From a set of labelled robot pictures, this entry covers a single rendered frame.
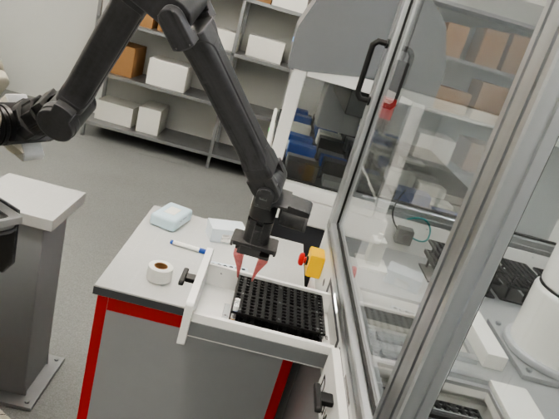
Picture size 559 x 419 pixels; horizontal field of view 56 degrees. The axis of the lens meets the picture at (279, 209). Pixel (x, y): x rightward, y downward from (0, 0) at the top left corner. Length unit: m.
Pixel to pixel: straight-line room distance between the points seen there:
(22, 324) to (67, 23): 4.09
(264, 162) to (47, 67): 4.98
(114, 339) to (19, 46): 4.69
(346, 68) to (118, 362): 1.21
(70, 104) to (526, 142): 0.81
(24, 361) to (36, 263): 0.40
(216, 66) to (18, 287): 1.29
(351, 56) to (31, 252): 1.26
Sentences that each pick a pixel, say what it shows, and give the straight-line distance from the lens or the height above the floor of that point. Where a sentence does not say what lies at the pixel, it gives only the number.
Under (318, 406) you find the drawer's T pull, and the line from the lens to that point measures 1.02.
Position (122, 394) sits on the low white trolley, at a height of 0.42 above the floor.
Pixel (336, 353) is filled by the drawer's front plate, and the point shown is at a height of 0.93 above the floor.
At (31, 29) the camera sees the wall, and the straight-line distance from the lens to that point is 5.92.
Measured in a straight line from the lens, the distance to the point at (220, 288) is 1.41.
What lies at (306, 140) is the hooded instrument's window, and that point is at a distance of 1.99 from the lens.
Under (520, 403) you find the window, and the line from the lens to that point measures 0.82.
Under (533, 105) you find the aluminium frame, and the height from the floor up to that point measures 1.52.
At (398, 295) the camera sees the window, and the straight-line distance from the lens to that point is 0.92.
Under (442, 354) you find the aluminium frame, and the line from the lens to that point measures 0.73.
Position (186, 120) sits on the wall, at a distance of 5.54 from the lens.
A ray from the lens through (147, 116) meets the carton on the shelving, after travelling 5.18.
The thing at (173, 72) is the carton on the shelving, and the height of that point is 0.78.
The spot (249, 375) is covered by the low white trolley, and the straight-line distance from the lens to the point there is 1.56.
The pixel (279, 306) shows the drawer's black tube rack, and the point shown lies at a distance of 1.28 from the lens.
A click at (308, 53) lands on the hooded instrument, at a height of 1.43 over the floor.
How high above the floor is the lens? 1.54
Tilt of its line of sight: 20 degrees down
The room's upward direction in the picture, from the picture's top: 16 degrees clockwise
